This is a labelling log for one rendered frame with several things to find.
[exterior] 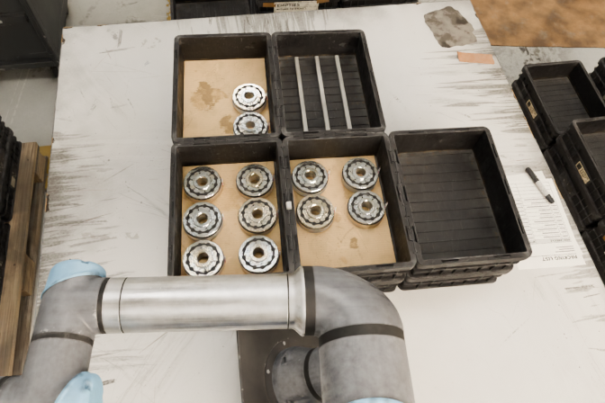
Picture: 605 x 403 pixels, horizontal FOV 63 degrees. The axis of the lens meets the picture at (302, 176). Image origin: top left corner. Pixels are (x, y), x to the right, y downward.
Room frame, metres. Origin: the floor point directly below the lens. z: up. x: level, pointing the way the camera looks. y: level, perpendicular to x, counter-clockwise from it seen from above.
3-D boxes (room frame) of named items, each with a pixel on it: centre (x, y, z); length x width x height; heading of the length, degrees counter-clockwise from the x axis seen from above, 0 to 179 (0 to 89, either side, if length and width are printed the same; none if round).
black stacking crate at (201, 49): (0.92, 0.26, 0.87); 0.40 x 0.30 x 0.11; 12
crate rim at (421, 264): (0.66, -0.41, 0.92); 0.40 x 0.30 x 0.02; 12
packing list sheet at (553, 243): (0.72, -0.74, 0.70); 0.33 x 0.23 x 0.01; 15
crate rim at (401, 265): (0.60, -0.12, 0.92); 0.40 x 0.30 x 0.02; 12
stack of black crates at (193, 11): (1.86, 0.54, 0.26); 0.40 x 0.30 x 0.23; 105
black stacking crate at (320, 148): (0.60, -0.12, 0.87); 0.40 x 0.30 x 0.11; 12
